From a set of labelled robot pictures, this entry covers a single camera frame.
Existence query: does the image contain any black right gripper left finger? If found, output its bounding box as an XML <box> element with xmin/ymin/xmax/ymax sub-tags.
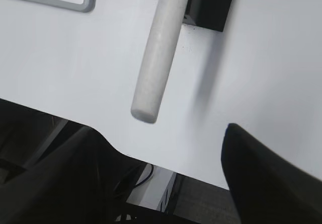
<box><xmin>0</xmin><ymin>127</ymin><xmax>126</xmax><ymax>224</ymax></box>

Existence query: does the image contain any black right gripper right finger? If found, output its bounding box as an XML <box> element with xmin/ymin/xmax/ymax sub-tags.
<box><xmin>221</xmin><ymin>123</ymin><xmax>321</xmax><ymax>223</ymax></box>

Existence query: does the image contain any white-handled kitchen knife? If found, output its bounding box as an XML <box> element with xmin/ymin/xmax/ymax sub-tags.
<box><xmin>131</xmin><ymin>0</ymin><xmax>188</xmax><ymax>123</ymax></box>

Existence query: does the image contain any black knife stand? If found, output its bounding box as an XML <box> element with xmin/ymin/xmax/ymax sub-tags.
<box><xmin>183</xmin><ymin>0</ymin><xmax>232</xmax><ymax>32</ymax></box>

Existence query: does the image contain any black cable under table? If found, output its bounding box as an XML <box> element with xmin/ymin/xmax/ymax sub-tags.
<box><xmin>114</xmin><ymin>164</ymin><xmax>154</xmax><ymax>192</ymax></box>

